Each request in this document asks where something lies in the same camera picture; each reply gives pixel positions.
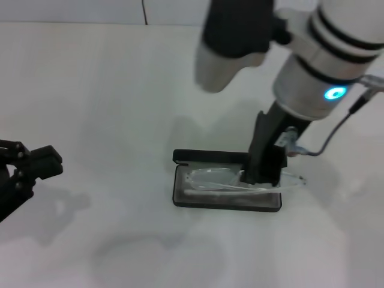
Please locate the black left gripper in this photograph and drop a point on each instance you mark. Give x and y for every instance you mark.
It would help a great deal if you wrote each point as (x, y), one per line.
(5, 192)

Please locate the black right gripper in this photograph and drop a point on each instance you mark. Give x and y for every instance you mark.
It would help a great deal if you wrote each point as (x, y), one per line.
(267, 162)

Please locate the black glasses case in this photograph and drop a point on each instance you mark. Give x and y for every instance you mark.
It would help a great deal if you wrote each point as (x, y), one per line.
(210, 156)

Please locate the clear white glasses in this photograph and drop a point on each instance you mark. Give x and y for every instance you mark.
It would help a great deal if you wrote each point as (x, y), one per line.
(195, 192)

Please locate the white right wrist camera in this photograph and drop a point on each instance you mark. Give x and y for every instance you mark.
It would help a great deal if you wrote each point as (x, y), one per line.
(228, 30)

